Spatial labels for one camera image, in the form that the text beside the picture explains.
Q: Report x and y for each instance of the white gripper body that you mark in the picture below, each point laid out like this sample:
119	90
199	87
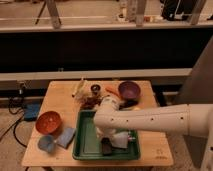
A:
105	133

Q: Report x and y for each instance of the dark brown eraser block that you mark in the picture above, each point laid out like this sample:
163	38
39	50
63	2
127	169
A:
106	146

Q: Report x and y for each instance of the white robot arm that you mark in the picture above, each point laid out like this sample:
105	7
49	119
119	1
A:
187	119

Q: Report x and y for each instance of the green plastic tray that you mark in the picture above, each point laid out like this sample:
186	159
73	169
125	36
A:
88	147

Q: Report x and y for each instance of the grey folded cloth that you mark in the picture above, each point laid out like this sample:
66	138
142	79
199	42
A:
120	140

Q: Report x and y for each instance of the small silver green tool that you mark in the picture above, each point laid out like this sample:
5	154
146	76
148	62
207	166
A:
131	137

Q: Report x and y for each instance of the blue sponge cloth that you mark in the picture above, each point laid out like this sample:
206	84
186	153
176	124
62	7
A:
66	137

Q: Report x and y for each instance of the orange carrot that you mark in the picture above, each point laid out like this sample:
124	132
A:
111	90

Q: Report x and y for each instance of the small dark metal cup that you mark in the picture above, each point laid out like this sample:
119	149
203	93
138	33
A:
95	89

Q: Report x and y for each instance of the purple bowl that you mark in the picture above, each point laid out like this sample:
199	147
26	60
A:
129	90

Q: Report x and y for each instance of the wooden table top board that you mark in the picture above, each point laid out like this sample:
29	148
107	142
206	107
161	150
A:
154	147

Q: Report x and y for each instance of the orange red bowl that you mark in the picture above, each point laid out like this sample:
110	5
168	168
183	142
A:
48	122

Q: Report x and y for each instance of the yellow banana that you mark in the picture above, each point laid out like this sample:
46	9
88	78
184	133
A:
78	87

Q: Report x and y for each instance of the blue plastic cup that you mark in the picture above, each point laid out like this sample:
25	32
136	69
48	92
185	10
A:
46	143

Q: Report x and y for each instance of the blue power box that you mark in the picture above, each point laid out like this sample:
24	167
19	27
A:
31	112

